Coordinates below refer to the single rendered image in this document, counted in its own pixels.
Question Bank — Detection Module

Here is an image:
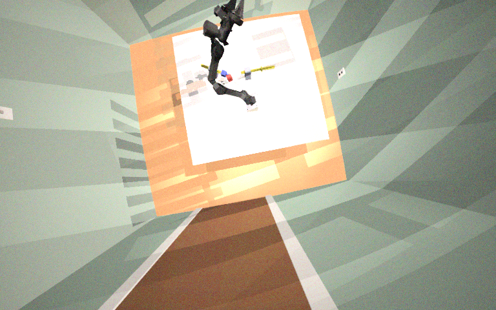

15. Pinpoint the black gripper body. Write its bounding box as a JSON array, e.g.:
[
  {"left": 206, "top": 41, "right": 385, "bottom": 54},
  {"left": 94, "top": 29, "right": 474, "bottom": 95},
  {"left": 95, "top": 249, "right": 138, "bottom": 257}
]
[{"left": 220, "top": 6, "right": 244, "bottom": 33}]

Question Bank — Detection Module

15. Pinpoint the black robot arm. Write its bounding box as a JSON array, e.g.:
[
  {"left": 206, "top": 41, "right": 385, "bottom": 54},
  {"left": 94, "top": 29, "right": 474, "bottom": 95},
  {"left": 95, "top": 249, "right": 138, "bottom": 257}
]
[{"left": 203, "top": 5, "right": 256, "bottom": 106}]

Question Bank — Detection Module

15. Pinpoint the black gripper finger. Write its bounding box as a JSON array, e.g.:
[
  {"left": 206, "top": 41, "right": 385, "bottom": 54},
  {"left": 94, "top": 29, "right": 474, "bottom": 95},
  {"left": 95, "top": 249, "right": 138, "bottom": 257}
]
[
  {"left": 232, "top": 0, "right": 245, "bottom": 19},
  {"left": 224, "top": 0, "right": 236, "bottom": 10}
]

